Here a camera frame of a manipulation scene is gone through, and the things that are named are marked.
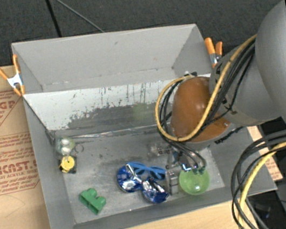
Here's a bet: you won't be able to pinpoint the clear green ball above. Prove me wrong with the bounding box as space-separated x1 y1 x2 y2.
176 165 213 198

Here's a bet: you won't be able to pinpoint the green toy block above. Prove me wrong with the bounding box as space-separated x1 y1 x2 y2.
77 185 109 218

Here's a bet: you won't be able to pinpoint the grey metal bin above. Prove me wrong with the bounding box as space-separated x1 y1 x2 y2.
11 2 282 229

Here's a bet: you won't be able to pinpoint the blue foil packet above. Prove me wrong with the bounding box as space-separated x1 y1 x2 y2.
114 162 145 196
139 175 171 206

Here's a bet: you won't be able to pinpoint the yellow round disc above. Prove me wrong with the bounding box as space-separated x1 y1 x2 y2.
56 153 79 177

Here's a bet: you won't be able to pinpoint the brown cardboard board red print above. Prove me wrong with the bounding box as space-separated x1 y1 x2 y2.
0 19 286 229

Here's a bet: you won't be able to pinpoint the blue sunglasses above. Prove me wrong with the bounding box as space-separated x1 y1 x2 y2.
125 156 169 187

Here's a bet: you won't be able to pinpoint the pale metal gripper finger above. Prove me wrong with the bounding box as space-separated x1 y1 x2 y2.
148 140 173 158
165 169 182 197

